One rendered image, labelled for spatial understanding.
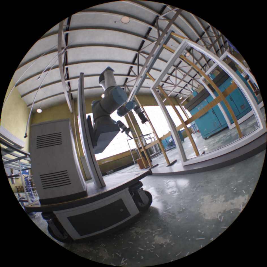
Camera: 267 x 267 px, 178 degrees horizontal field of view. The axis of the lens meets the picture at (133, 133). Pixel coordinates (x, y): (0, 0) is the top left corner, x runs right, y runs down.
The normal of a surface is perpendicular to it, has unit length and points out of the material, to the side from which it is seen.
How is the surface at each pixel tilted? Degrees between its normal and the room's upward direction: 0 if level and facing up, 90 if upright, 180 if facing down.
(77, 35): 180
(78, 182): 90
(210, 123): 90
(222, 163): 90
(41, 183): 90
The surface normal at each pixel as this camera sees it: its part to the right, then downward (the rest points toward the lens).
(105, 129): 0.51, -0.44
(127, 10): 0.37, 0.89
